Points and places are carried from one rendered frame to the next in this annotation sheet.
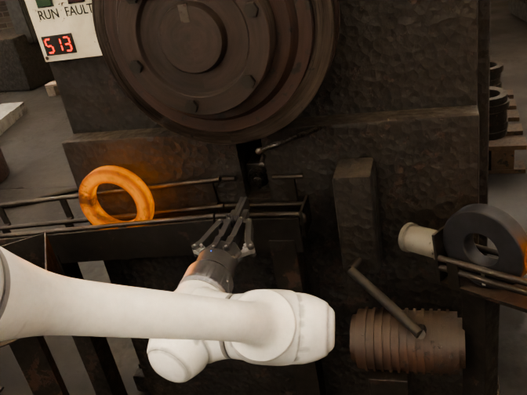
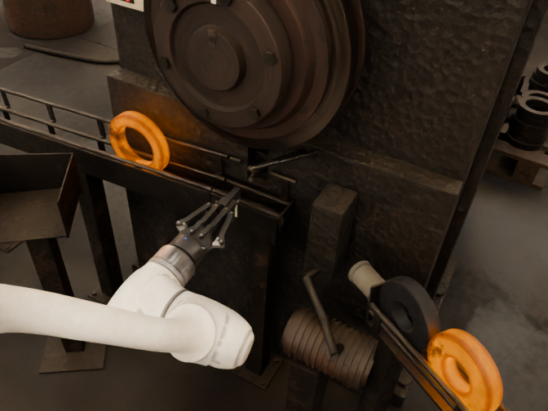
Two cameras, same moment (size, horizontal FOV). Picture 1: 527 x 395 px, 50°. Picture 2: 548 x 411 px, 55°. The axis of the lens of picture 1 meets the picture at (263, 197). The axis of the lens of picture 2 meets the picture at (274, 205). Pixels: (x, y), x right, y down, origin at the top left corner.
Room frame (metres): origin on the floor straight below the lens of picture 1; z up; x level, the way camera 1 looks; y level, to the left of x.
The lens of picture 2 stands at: (0.12, -0.16, 1.55)
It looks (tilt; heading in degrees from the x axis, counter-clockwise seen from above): 41 degrees down; 7
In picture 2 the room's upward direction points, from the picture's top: 4 degrees clockwise
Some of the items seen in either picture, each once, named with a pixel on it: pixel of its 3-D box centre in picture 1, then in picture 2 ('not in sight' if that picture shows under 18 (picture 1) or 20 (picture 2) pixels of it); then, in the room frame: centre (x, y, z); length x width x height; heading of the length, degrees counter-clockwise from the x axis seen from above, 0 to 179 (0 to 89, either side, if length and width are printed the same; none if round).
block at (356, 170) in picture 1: (358, 215); (329, 233); (1.05, -0.19, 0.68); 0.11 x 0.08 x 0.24; 161
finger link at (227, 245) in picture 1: (235, 237); (214, 226); (0.96, 0.07, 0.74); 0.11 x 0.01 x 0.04; 159
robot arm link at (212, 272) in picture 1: (206, 286); (172, 267); (0.83, 0.13, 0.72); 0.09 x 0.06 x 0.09; 71
